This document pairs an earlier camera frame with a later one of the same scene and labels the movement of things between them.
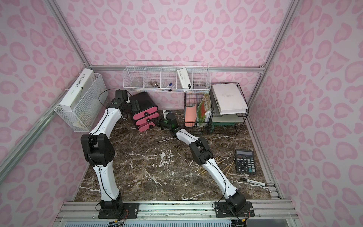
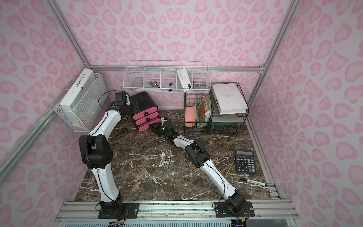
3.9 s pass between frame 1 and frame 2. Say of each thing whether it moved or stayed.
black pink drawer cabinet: stayed
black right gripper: moved
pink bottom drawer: stayed
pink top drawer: stayed
